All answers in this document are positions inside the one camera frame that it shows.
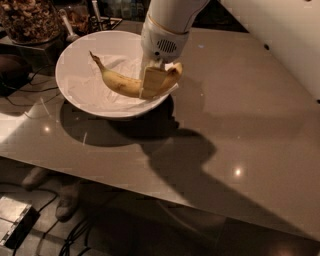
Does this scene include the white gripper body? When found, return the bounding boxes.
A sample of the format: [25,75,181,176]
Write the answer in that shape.
[140,14,189,78]

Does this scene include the black floor cables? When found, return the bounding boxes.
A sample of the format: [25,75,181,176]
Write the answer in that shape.
[13,194,138,256]

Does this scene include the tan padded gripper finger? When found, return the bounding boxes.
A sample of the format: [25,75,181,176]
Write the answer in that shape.
[139,67,170,99]

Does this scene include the grey slipper left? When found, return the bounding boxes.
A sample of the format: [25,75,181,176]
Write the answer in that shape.
[22,167,50,191]

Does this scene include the grey slipper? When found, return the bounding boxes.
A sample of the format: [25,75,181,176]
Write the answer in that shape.
[55,182,80,222]
[22,167,50,191]

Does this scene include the thin black table cable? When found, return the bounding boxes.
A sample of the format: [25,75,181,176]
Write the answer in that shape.
[6,64,63,108]

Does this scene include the dark round object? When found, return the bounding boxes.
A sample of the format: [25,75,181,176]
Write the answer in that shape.
[0,54,32,96]

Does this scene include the yellow banana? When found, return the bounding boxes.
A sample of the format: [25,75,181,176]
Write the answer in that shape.
[90,52,183,98]

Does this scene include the white utensil handle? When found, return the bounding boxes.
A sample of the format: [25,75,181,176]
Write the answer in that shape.
[59,9,80,42]

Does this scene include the grey slipper right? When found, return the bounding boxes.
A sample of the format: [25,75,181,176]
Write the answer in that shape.
[55,182,80,222]

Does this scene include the metal box on floor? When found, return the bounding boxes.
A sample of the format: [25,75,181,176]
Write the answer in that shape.
[0,196,40,249]

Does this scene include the white paper napkin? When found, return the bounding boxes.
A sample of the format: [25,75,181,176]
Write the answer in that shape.
[66,56,178,118]

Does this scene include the white bowl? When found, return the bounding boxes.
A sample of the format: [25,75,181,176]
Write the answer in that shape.
[55,31,168,120]

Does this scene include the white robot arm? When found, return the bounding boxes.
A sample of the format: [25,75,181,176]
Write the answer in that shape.
[141,0,320,101]

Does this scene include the black wire rack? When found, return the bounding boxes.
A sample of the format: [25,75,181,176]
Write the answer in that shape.
[89,16,122,32]

